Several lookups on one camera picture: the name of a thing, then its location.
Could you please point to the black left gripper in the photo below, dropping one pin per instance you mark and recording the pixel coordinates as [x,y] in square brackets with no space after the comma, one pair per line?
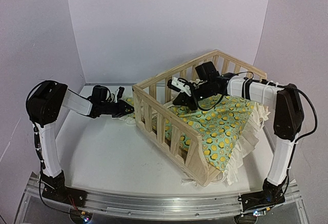
[121,110]

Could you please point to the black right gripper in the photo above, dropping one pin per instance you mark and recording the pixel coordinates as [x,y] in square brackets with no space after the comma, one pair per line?
[184,100]

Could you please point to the wooden pet bed frame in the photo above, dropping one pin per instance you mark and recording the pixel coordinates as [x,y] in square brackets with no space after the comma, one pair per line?
[145,93]

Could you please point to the lemon print bed cushion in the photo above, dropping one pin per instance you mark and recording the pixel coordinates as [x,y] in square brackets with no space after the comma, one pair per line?
[226,134]

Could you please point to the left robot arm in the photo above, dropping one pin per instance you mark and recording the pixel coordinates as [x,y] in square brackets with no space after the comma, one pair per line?
[43,105]

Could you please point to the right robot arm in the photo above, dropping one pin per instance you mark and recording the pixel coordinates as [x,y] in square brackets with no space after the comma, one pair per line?
[285,100]

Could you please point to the small lemon print pillow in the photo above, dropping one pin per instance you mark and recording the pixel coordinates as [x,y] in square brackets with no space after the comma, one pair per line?
[127,114]

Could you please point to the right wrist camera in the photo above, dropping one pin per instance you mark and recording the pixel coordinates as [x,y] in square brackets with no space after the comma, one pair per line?
[180,85]

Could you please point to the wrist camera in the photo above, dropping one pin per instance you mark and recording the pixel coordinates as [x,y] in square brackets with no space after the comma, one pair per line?
[119,93]
[180,85]

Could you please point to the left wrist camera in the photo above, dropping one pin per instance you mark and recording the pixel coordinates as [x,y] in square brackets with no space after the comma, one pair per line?
[119,93]

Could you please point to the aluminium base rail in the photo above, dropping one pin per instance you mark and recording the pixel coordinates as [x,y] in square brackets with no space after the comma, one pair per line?
[100,207]

